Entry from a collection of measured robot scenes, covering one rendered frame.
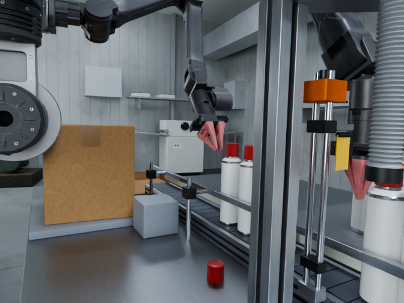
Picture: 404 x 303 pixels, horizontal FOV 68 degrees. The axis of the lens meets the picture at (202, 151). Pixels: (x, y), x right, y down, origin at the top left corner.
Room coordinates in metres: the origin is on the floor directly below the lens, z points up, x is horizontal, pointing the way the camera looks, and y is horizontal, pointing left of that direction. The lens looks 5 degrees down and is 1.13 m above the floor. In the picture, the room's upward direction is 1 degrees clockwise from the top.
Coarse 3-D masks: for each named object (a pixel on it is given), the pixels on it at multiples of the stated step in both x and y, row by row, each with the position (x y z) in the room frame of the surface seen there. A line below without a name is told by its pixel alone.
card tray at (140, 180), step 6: (138, 174) 1.52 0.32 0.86; (144, 174) 1.54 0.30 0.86; (138, 180) 1.50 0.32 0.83; (144, 180) 1.51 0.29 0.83; (156, 180) 1.52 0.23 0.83; (162, 180) 1.52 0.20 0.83; (168, 180) 1.46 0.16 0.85; (138, 186) 1.36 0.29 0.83; (144, 186) 1.37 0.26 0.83; (180, 186) 1.34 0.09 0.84; (138, 192) 1.24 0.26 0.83; (144, 192) 1.25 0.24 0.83
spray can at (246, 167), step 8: (248, 152) 0.67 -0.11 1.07; (248, 160) 0.67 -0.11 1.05; (240, 168) 0.68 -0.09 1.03; (248, 168) 0.66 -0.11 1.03; (240, 176) 0.68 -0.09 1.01; (248, 176) 0.66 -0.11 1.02; (240, 184) 0.68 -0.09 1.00; (248, 184) 0.66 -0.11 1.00; (240, 192) 0.67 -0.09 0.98; (248, 192) 0.66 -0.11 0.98; (248, 200) 0.66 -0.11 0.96; (240, 208) 0.67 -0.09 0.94; (240, 216) 0.67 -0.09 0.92; (248, 216) 0.66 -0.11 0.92; (240, 224) 0.67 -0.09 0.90; (248, 224) 0.66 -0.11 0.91; (240, 232) 0.67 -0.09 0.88; (248, 232) 0.66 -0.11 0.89
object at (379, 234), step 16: (368, 192) 0.42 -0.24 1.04; (384, 192) 0.40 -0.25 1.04; (400, 192) 0.40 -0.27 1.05; (368, 208) 0.41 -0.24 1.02; (384, 208) 0.39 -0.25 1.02; (400, 208) 0.39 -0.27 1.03; (368, 224) 0.41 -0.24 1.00; (384, 224) 0.39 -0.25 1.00; (400, 224) 0.39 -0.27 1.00; (368, 240) 0.41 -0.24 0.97; (384, 240) 0.39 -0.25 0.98; (400, 240) 0.39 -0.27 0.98; (384, 256) 0.39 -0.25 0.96; (400, 256) 0.39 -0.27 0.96; (368, 272) 0.41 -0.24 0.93; (384, 272) 0.39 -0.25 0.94; (368, 288) 0.40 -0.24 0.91; (384, 288) 0.39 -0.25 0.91
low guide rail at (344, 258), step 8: (168, 176) 1.21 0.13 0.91; (184, 184) 1.08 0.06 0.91; (216, 200) 0.88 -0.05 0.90; (296, 240) 0.59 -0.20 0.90; (304, 240) 0.58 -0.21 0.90; (312, 240) 0.56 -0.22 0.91; (312, 248) 0.56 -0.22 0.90; (328, 248) 0.53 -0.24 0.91; (328, 256) 0.53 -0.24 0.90; (336, 256) 0.51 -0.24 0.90; (344, 256) 0.50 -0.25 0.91; (344, 264) 0.50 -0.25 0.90; (352, 264) 0.48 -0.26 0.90; (360, 264) 0.47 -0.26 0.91
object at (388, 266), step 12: (156, 168) 1.13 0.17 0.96; (180, 180) 0.93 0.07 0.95; (192, 180) 0.88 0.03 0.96; (216, 192) 0.74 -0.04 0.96; (240, 204) 0.65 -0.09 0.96; (300, 228) 0.49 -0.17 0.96; (336, 240) 0.43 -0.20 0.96; (348, 252) 0.41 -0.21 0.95; (360, 252) 0.40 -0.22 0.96; (372, 252) 0.39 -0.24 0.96; (372, 264) 0.38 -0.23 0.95; (384, 264) 0.37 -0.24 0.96; (396, 264) 0.36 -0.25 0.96; (396, 276) 0.36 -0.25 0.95
